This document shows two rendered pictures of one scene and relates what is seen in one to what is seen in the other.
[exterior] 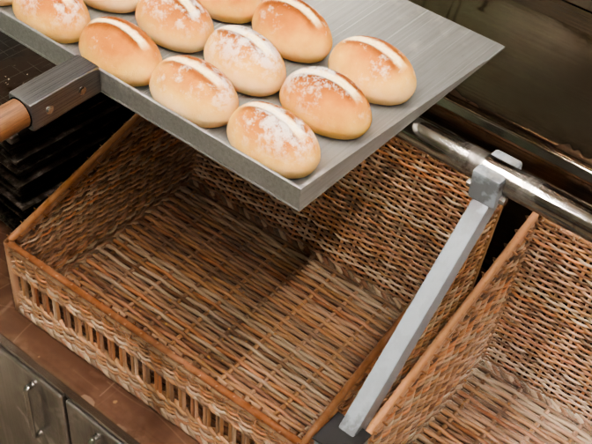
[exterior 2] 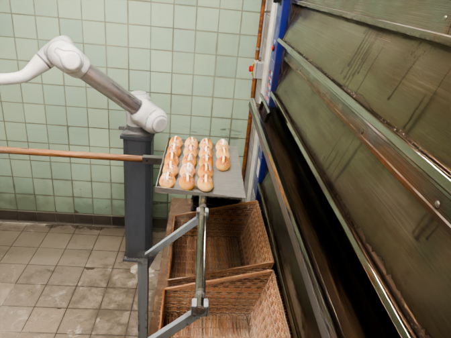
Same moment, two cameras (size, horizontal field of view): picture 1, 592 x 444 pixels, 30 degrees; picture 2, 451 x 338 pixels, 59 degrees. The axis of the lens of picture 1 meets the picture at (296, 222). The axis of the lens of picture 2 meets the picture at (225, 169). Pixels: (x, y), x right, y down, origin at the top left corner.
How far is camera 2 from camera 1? 1.22 m
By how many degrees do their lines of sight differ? 44
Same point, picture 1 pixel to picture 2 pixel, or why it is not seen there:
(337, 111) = (182, 181)
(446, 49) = (232, 191)
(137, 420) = (164, 268)
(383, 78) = (200, 182)
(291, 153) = (162, 181)
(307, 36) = (201, 172)
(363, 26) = (224, 180)
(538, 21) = not seen: hidden behind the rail
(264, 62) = (184, 170)
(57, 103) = (149, 160)
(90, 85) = (158, 161)
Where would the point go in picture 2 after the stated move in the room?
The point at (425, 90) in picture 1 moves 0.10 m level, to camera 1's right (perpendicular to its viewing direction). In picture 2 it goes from (213, 193) to (229, 204)
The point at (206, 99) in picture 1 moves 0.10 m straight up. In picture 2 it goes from (166, 169) to (166, 147)
